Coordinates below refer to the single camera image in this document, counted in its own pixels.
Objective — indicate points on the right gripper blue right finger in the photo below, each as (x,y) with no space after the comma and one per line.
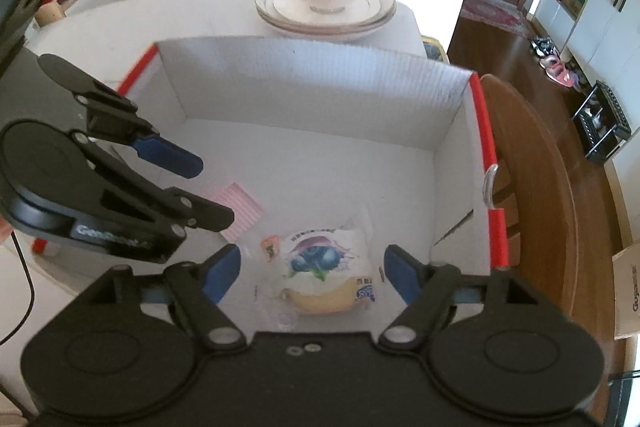
(405,274)

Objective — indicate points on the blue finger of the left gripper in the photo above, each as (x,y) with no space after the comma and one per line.
(201,212)
(168,156)

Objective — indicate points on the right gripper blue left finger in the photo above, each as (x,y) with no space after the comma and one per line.
(220,271)

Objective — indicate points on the pink sticky note pad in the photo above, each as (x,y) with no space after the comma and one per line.
(247,212)

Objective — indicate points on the blueberry bread package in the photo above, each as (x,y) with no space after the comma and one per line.
(320,279)

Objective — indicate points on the red white cardboard box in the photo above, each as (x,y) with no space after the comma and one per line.
(313,131)

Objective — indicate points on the stacked white plates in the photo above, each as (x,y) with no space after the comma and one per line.
(298,19)

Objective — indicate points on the black shoe rack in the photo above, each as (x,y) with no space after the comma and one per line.
(601,124)

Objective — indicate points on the pink slippers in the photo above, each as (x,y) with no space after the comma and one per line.
(558,72)

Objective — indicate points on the red patterned rug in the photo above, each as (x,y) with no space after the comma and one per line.
(499,14)

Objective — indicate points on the grey wall cabinet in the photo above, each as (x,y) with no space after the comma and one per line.
(602,38)

